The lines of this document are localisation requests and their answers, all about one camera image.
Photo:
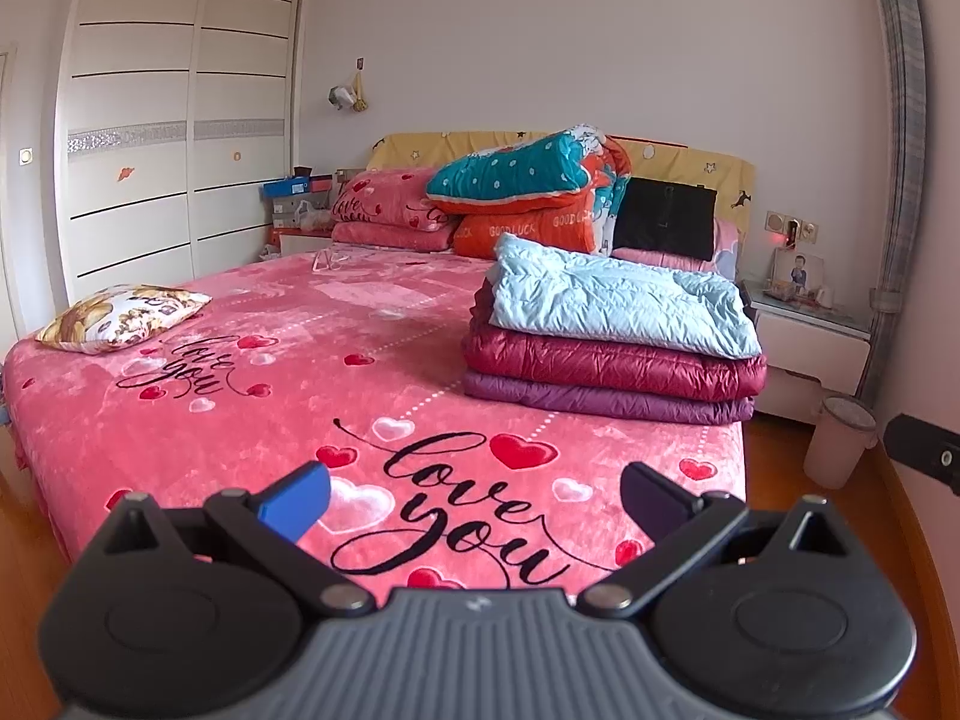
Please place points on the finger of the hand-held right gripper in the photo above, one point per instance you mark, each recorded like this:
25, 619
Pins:
926, 450

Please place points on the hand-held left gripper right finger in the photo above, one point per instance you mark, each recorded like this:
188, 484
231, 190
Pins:
652, 499

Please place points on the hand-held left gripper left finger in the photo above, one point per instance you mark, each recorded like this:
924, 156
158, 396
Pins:
296, 502

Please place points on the light blue down jacket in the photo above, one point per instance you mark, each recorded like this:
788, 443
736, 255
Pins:
622, 296

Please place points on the beige waste bin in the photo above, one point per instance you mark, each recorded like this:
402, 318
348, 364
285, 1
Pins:
836, 442

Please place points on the purple down jacket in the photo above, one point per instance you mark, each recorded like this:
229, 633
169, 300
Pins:
600, 401

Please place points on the pink heart-print bed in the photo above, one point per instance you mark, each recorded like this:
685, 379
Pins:
285, 367

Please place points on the dark red down jacket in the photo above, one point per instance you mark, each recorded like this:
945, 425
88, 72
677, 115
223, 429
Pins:
600, 371

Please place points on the white bedside table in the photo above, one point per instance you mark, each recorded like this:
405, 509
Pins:
806, 349

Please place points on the clear plastic item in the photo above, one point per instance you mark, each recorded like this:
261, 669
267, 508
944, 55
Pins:
330, 259

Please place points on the floral cushion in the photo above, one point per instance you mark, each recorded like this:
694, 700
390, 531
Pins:
120, 315

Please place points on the white low cabinet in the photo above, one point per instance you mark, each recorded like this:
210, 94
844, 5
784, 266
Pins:
300, 244

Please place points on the black cloth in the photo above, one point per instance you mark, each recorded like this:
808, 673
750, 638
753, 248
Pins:
664, 217

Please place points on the grey curtain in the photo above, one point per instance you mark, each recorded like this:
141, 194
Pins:
904, 165

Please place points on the clear plastic bag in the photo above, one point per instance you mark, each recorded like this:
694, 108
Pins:
315, 216

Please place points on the orange pillow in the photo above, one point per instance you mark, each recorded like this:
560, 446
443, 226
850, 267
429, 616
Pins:
540, 229

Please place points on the yellow headboard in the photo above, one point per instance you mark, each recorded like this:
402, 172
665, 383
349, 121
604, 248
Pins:
675, 157

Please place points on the teal polka dot pillow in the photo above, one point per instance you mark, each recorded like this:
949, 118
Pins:
510, 169

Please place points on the white wardrobe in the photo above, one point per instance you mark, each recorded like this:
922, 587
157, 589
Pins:
135, 105

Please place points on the photo frame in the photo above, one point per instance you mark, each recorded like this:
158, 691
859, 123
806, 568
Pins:
799, 274

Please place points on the wall socket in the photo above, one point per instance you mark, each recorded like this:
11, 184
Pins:
791, 227

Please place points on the wall ornament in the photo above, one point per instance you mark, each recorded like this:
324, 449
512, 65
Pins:
346, 94

